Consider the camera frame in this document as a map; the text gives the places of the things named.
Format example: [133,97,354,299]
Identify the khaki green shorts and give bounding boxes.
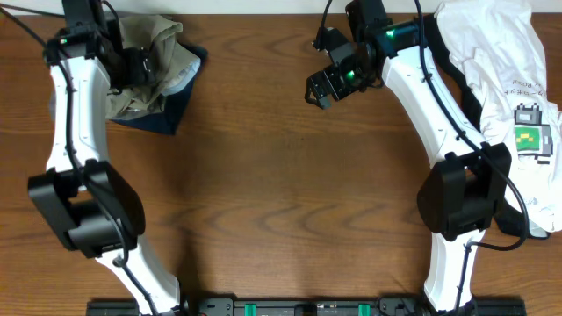
[105,15,201,120]

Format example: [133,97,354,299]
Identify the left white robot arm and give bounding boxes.
[28,25,184,315]

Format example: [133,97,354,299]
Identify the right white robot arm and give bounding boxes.
[305,18,511,315]

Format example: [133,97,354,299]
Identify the folded navy garment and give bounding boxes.
[112,44,208,135]

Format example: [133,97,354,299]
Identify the folded grey garment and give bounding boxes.
[48,91,56,122]

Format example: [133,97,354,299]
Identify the white printed t-shirt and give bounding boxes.
[434,1,561,239]

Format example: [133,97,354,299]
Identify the black garment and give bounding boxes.
[424,14,553,240]

